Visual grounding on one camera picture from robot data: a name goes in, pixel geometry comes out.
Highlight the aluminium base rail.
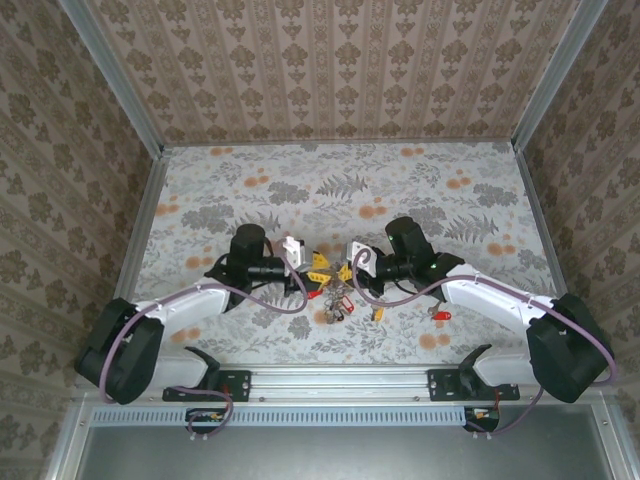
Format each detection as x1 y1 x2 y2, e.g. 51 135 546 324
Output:
74 367 606 401

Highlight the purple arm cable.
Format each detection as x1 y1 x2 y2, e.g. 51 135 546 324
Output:
99 247 310 444
351 248 619 441

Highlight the white slotted cable duct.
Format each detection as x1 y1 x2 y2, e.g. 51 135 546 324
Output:
91 404 471 427

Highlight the black connector box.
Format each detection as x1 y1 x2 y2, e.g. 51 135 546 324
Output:
185 407 234 434
463 405 501 432

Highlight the aluminium back rail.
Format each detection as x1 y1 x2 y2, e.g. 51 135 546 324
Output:
162 139 519 150

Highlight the floral tablecloth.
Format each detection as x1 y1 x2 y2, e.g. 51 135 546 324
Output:
132 143 556 369

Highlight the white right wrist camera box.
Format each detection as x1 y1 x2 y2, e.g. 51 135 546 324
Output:
346 239 377 275

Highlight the aluminium frame post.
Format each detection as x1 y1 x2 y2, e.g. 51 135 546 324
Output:
58 0 166 154
512 0 609 151

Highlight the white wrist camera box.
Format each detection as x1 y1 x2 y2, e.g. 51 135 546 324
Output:
281 236 307 269
346 239 377 275

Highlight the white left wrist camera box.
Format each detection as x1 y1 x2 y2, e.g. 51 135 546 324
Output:
281 236 307 269

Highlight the grey metal panel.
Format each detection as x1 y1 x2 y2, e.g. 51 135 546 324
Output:
47 394 640 480

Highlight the metal disc with split rings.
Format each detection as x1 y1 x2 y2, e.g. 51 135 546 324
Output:
319 279 356 326

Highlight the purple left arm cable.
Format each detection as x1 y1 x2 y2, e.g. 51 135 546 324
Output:
99 247 310 444

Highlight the aluminium side rail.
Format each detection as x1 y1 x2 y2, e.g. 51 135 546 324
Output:
514 144 586 341
117 149 171 371

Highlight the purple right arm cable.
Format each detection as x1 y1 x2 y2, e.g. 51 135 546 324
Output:
351 248 619 441

